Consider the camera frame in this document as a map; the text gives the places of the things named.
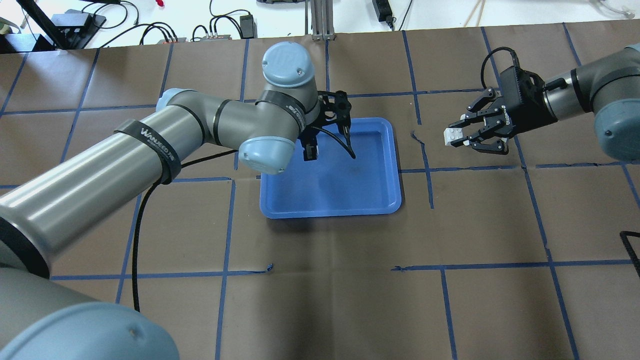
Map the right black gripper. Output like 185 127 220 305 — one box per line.
448 66 558 155

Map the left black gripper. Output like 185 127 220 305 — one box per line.
300 90 357 162

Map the white block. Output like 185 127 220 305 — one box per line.
443 127 467 147

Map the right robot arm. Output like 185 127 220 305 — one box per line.
443 44 640 162

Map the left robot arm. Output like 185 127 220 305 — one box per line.
0 41 355 360

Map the blue plastic tray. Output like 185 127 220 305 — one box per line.
259 117 402 219

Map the black power adapter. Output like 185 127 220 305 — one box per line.
238 14 258 39

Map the black monitor stand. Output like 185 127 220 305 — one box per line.
17 0 106 50

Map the aluminium frame post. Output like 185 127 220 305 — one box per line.
304 0 336 42

